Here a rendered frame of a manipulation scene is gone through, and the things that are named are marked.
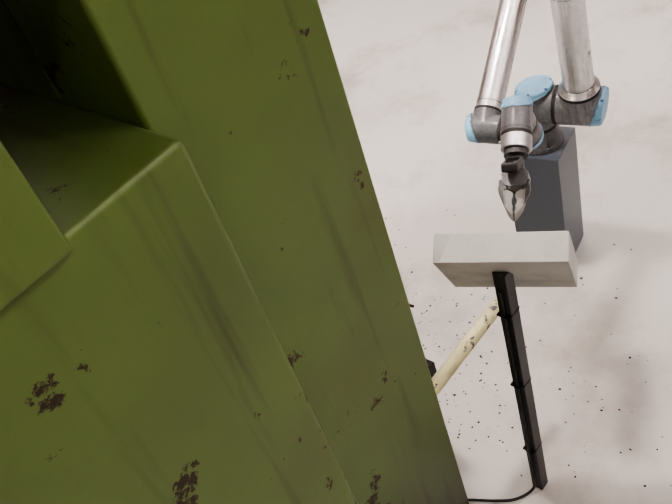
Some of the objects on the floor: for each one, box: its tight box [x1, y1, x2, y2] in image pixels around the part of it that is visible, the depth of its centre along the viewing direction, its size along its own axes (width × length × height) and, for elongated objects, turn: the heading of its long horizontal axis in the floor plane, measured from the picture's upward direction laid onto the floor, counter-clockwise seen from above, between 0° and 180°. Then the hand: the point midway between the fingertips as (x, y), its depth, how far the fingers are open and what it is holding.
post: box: [492, 272, 548, 490], centre depth 244 cm, size 4×4×108 cm
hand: (513, 215), depth 224 cm, fingers closed
